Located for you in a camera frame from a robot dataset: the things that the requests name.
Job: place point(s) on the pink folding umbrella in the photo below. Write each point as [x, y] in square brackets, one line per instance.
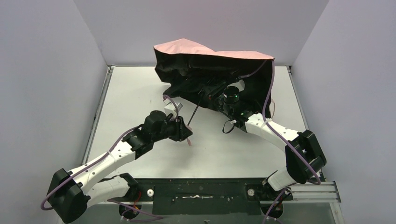
[199, 74]

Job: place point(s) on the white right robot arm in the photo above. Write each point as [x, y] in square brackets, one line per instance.
[303, 153]

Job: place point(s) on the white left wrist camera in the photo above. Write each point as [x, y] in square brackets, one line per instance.
[171, 109]

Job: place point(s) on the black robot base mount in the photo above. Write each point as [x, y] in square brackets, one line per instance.
[200, 196]

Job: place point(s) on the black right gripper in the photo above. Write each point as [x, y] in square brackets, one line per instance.
[203, 94]

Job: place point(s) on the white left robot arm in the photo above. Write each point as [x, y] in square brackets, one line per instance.
[72, 192]

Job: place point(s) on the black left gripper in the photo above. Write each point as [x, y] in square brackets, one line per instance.
[182, 131]

